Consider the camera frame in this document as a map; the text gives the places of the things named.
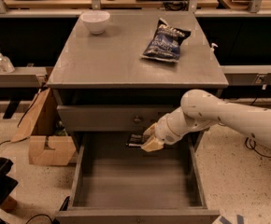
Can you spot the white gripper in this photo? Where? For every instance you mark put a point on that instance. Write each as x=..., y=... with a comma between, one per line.
x=164, y=129

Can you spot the black rxbar chocolate bar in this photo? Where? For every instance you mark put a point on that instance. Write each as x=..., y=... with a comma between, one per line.
x=135, y=140

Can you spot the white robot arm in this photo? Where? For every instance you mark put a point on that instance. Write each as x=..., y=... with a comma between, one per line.
x=199, y=110

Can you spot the round metal drawer knob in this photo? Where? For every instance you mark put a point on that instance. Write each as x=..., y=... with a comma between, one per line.
x=137, y=120

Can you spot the open grey middle drawer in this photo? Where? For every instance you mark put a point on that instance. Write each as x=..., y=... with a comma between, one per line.
x=118, y=184

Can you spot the grey wooden drawer cabinet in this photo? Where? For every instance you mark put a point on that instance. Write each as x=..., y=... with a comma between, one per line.
x=108, y=69

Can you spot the closed grey top drawer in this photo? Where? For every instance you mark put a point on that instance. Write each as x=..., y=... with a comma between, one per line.
x=110, y=118

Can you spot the blue chip bag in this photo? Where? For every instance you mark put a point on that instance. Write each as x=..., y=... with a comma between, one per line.
x=166, y=42

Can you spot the small white pump bottle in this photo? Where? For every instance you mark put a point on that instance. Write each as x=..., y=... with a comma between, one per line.
x=213, y=46

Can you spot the brown cardboard box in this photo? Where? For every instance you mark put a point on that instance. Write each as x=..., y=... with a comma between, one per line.
x=39, y=127

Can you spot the white ceramic bowl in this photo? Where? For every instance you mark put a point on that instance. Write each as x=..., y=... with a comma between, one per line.
x=95, y=21

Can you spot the clear sanitizer bottle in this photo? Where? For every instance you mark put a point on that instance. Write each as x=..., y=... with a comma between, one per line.
x=6, y=65

